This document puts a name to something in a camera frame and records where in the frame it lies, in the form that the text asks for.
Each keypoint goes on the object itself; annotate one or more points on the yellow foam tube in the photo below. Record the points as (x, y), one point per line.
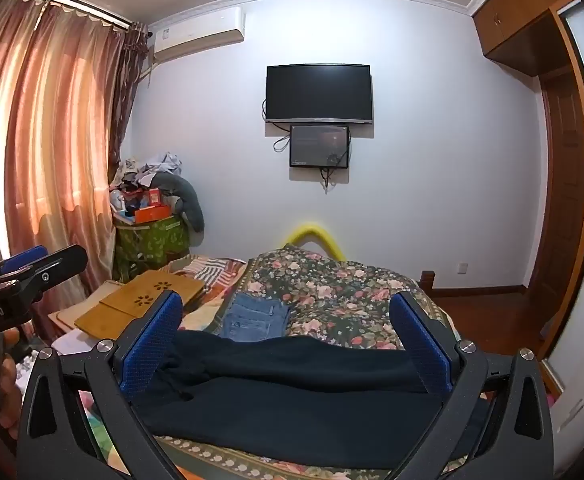
(317, 234)

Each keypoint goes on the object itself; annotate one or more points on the white air conditioner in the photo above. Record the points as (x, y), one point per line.
(196, 32)

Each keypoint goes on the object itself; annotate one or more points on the red box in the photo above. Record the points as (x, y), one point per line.
(153, 196)

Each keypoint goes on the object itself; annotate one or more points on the bamboo lap desk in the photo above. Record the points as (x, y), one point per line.
(141, 296)

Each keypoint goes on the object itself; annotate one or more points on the patchwork bed sheet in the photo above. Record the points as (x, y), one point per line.
(211, 270)

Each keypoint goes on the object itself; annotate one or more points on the folded blue jeans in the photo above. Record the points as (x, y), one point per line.
(254, 317)

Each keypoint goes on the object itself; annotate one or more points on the dark navy pants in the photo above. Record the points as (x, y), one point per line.
(292, 390)

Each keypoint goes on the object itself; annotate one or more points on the wooden upper cabinet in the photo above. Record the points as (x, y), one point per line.
(522, 15)

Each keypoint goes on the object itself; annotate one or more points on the orange pink curtain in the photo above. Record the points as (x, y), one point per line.
(46, 135)

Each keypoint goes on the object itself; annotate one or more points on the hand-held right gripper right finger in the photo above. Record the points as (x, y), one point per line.
(419, 346)

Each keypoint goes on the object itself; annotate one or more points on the floral blanket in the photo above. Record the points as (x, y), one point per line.
(332, 290)

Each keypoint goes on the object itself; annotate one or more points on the pile of clothes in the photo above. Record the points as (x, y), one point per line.
(144, 167)

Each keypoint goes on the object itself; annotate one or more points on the wooden bed post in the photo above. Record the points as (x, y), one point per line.
(427, 281)

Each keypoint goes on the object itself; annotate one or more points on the green patterned box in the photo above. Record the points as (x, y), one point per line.
(146, 245)

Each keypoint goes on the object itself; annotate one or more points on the orange box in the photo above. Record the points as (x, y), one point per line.
(150, 214)

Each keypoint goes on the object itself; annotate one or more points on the person's left hand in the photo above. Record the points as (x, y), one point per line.
(10, 385)

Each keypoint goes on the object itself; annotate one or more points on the white curtain rail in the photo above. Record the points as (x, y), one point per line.
(71, 2)

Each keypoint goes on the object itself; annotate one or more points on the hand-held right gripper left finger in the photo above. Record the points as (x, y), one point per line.
(152, 345)

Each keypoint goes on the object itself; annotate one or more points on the small black monitor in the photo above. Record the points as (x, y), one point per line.
(317, 145)

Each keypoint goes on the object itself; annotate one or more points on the grey plush pillow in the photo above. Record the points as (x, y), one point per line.
(189, 200)

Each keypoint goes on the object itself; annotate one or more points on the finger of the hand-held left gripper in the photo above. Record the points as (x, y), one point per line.
(54, 269)
(24, 259)

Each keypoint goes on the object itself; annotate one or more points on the brown wooden door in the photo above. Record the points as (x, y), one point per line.
(564, 185)

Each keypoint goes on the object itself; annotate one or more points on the white wall socket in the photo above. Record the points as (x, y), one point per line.
(463, 267)

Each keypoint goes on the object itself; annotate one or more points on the black wall television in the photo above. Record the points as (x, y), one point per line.
(319, 92)

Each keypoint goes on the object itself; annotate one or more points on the brown patterned curtain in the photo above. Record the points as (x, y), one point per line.
(129, 100)

